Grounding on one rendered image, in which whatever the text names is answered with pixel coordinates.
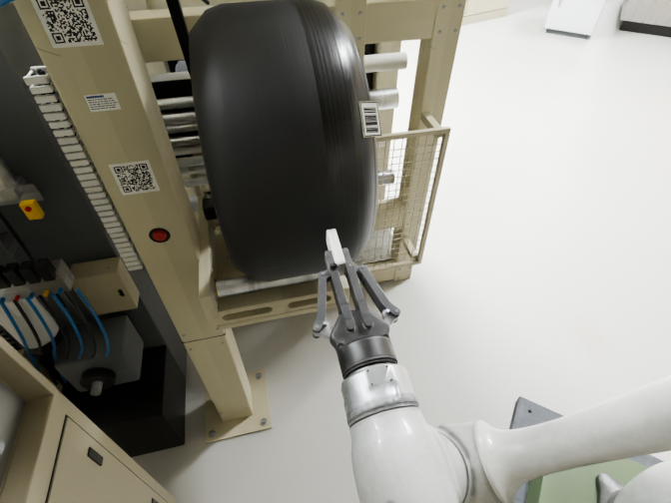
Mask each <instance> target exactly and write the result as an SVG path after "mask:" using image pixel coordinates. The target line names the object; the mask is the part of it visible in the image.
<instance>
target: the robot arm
mask: <svg viewBox="0 0 671 503"><path fill-rule="evenodd" d="M327 245H328V249H329V250H328V251H326V252H325V262H326V265H327V270H325V271H323V270H322V271H320V272H319V294H318V316H317V318H316V320H315V322H314V325H313V337H314V338H320V337H323V338H325V339H328V340H329V341H330V343H331V345H332V346H333V347H334V349H335V351H336V355H337V359H338V363H339V367H340V371H341V375H342V378H343V379H344V381H343V382H342V383H341V390H340V391H341V393H342V397H343V401H344V405H343V406H344V410H345V414H346V418H347V420H346V421H347V425H348V426H349V431H350V437H351V463H352V470H353V476H354V480H355V485H356V490H357V494H358V498H359V502H360V503H513V500H514V496H515V494H516V492H517V490H518V489H519V487H520V486H522V485H523V484H524V483H526V482H528V481H530V480H533V479H536V478H539V477H542V476H545V475H549V474H552V473H556V472H560V471H564V470H569V469H573V468H578V467H583V466H588V465H593V464H598V463H604V462H610V461H615V460H621V459H626V458H632V457H638V456H643V455H649V454H654V453H660V452H666V451H671V375H669V376H667V377H664V378H661V379H659V380H656V381H654V382H651V383H648V384H646V385H643V386H641V387H638V388H635V389H633V390H630V391H628V392H625V393H622V394H620V395H617V396H615V397H612V398H610V399H607V400H604V401H602V402H599V403H597V404H594V405H591V406H589V407H586V408H584V409H581V410H578V411H576V412H573V413H571V414H568V415H566V416H563V417H560V418H557V419H554V420H550V421H547V422H544V423H540V424H536V425H532V426H528V427H523V428H517V429H508V430H503V429H497V428H494V427H492V426H490V425H489V424H487V423H486V422H484V421H483V420H477V421H469V422H460V423H450V424H440V425H439V426H438V427H437V428H434V427H433V426H432V425H429V424H427V423H426V421H425V419H424V417H423V415H422V413H421V410H420V408H419V403H418V400H417V399H416V397H415V394H414V391H413V388H412V385H411V382H410V379H409V377H408V374H407V371H406V369H405V367H403V366H402V365H399V364H397V358H396V356H395V353H394V350H393V347H392V344H391V341H390V338H389V330H390V328H389V327H390V326H391V325H392V324H393V323H395V322H397V320H398V318H399V315H400V309H399V308H398V307H396V306H395V305H394V304H393V303H391V302H390V301H389V300H388V298H387V297H386V295H385V294H384V292H383V291H382V289H381V288H380V286H379V285H378V283H377V282H376V280H375V279H374V277H373V276H372V274H371V273H370V271H369V270H368V268H367V266H366V265H365V264H360V265H356V264H353V263H352V261H351V258H350V255H349V251H348V249H347V248H344V249H342V248H341V246H340V243H339V240H338V237H337V233H336V230H335V229H332V230H327ZM344 272H345V277H346V280H347V284H348V287H349V290H350V294H351V297H352V300H353V304H354V307H355V310H350V308H349V305H348V303H347V300H346V297H345V294H344V290H343V287H342V283H341V280H340V277H339V274H343V273H344ZM359 280H360V282H361V283H362V285H363V286H364V288H365V290H366V291H367V293H368V294H369V296H370V297H371V299H372V301H373V302H374V304H375V305H376V307H377V309H378V310H379V311H380V313H381V317H382V318H383V319H382V318H381V317H379V316H378V315H377V314H375V313H374V312H373V311H371V310H370V309H368V306H367V303H366V300H365V299H364V296H363V293H362V290H361V287H360V283H359ZM329 281H330V282H331V286H332V289H333V293H334V297H335V303H336V307H337V310H338V318H337V320H336V322H335V326H334V328H333V330H330V325H329V323H328V322H326V312H327V282H329ZM596 485H597V489H598V497H597V503H671V461H664V462H661V463H658V464H655V465H653V466H651V467H649V468H648V469H646V470H644V471H643V472H641V473H640V474H638V475H637V476H636V477H635V478H633V479H632V480H631V481H630V482H629V483H628V484H627V485H625V484H623V483H621V482H619V481H618V480H616V479H615V478H614V477H612V476H611V475H609V474H607V473H599V474H598V475H597V476H596Z"/></svg>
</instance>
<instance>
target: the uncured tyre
mask: <svg viewBox="0 0 671 503"><path fill-rule="evenodd" d="M189 52H190V68H191V83H192V92H193V100H194V107H195V114H196V120H197V126H198V132H199V138H200V143H201V149H202V154H203V159H204V164H205V169H206V173H207V178H208V183H209V187H210V191H211V195H212V200H213V204H214V208H215V211H216V215H217V219H218V222H219V226H220V229H221V232H222V235H223V238H224V241H225V243H226V246H227V249H228V252H229V255H230V257H231V260H232V263H233V265H234V267H235V268H236V269H238V270H239V271H241V272H242V273H244V274H246V275H247V276H249V277H250V278H252V279H254V280H261V281H273V280H279V279H285V278H290V277H296V276H301V275H307V274H312V273H318V272H320V271H322V270H323V271H325V270H327V265H326V262H325V252H326V251H328V250H329V249H328V245H327V230H332V229H335V230H336V233H337V237H338V240H339V243H340V246H341V248H342V249H344V248H347V249H348V251H349V255H350V258H353V257H354V259H353V261H352V262H354V261H355V260H356V259H357V257H358V256H359V255H360V253H361V252H362V251H363V249H364V248H365V246H366V245H367V244H368V242H369V240H370V238H371V236H372V232H373V228H374V224H375V218H376V209H377V194H378V165H377V147H376V137H368V138H364V137H363V135H362V127H361V120H360V112H359V105H358V102H371V98H370V92H369V87H368V82H367V78H366V73H365V69H364V65H363V62H362V58H361V55H360V52H359V49H358V46H357V43H356V41H355V39H354V36H353V34H352V32H351V30H350V29H349V27H348V26H347V24H346V23H345V22H344V21H343V20H342V19H341V18H340V17H339V16H338V15H337V14H336V13H335V12H334V11H333V10H332V9H331V8H330V7H329V6H328V5H327V4H325V3H324V2H320V1H316V0H269V1H253V2H237V3H222V4H219V5H216V6H214V7H211V8H209V9H206V10H205V11H204V13H203V14H202V16H201V17H200V18H199V20H198V21H197V22H196V24H195V25H194V27H193V28H192V29H191V31H190V33H189ZM300 262H302V263H300ZM294 263H298V264H294ZM288 264H294V265H288ZM283 265H288V266H283ZM277 266H281V267H277ZM271 267H275V268H271ZM267 268H271V269H267Z"/></svg>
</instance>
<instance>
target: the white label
mask: <svg viewBox="0 0 671 503"><path fill-rule="evenodd" d="M358 105H359V112H360V120H361V127H362V135H363V137H364V138H368V137H381V126H380V118H379V110H378V102H377V101H371V102H358Z"/></svg>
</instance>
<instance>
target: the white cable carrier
mask: <svg viewBox="0 0 671 503"><path fill-rule="evenodd" d="M30 69H31V70H30V72H29V73H28V74H27V76H25V77H23V80H24V81H25V83H26V85H27V86H30V85H31V87H30V88H29V89H30V91H31V93H32V94H37V95H36V96H34V99H35V101H36V103H37V104H41V103H42V104H41V105H39V108H40V110H41V112H42V113H44V114H43V116H44V118H45V120H46V121H50V122H49V126H50V128H51V129H55V130H54V131H53V134H54V135H55V137H59V138H57V141H58V143H59V145H62V146H61V149H62V151H63V152H64V153H65V156H66V158H67V160H71V161H70V164H71V166H72V167H74V168H73V170H74V172H75V174H77V178H78V180H79V181H80V184H81V185H82V187H83V188H84V187H85V188H84V190H85V192H86V193H89V194H88V197H89V199H90V200H91V203H92V205H93V206H94V209H95V211H96V212H98V215H99V217H101V221H102V223H103V225H104V227H105V228H106V231H107V233H108V234H109V235H110V237H111V238H112V241H113V243H114V244H115V247H116V248H117V251H118V252H119V253H120V256H121V257H122V258H123V261H124V262H125V265H126V267H127V269H128V270H135V269H142V268H143V262H142V260H141V258H140V256H139V254H138V252H137V250H136V248H135V246H134V244H133V242H132V240H131V238H130V236H129V234H128V232H127V230H126V228H125V226H124V224H123V222H122V220H121V218H120V216H119V214H118V212H117V210H116V208H115V206H114V204H113V202H112V200H111V198H110V196H109V194H108V192H107V190H106V188H105V186H104V184H103V182H102V181H101V178H100V176H99V175H98V172H97V170H96V168H95V166H94V164H93V162H90V161H92V160H91V158H90V156H89V155H87V154H88V152H87V150H86V148H85V146H84V144H83V142H82V139H81V137H80V135H79V133H78V131H77V129H76V127H75V125H74V123H73V121H72V119H71V117H70V115H69V113H68V111H67V109H66V107H65V105H64V103H63V101H62V99H61V97H60V95H59V93H58V91H57V89H56V87H55V85H54V83H53V81H52V79H51V77H50V75H49V73H48V71H47V69H46V67H45V66H37V67H31V68H30ZM41 84H44V85H43V86H41ZM55 92H56V93H55ZM46 93H49V94H46ZM51 102H53V103H51ZM45 112H46V113H45ZM72 125H73V126H72ZM80 140H81V141H80Z"/></svg>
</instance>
